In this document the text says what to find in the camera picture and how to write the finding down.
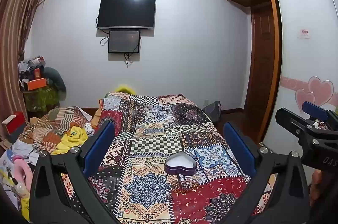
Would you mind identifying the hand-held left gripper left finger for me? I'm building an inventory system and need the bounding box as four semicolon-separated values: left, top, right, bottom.
29;121;117;224

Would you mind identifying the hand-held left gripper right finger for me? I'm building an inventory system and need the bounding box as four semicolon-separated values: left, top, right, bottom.
223;122;311;224

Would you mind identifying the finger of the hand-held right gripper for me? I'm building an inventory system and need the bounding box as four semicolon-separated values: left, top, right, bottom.
302;101;331;122
275;107;318;140

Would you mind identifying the purple heart-shaped box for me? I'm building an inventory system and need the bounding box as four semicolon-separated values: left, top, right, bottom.
164;152;197;177

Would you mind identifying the red braided bracelet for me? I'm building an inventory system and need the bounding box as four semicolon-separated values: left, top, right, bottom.
172;181;198;193

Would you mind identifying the person's right hand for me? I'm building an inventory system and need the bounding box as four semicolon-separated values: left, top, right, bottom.
309;170;323;208

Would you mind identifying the yellow cloth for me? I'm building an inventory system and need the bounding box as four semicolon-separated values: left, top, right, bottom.
51;125;89;156

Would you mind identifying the grey bag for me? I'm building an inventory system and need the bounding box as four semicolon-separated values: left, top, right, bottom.
202;101;222;123

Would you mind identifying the patchwork patterned blanket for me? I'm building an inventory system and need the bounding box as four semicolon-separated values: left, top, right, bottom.
67;92;273;224

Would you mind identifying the striped orange blanket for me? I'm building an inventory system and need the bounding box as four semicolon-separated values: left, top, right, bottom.
18;106;93;154

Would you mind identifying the yellow pillow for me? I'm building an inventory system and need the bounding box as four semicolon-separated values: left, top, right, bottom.
114;85;137;95

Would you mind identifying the brown wooden door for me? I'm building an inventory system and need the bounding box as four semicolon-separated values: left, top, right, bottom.
243;3;277;115

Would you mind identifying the green patterned cloth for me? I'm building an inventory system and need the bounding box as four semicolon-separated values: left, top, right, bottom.
23;87;61;113

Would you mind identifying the pink plush toy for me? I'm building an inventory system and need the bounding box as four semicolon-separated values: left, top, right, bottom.
10;155;34;188

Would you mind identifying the orange box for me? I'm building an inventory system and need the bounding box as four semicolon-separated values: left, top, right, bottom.
26;77;48;91

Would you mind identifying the red and white box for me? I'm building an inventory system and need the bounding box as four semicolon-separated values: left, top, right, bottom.
1;111;27;136

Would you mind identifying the pile of clutter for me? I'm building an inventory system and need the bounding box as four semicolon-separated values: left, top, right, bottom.
18;55;47;82

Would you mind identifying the brown striped curtain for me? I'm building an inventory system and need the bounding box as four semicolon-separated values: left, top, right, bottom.
0;0;50;146

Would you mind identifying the small red wall sticker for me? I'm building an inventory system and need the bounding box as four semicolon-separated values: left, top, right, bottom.
297;28;311;39

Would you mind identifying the small black wall monitor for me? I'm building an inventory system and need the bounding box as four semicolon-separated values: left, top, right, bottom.
108;30;140;54

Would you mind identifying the black wall television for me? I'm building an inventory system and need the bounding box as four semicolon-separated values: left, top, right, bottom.
96;0;156;30

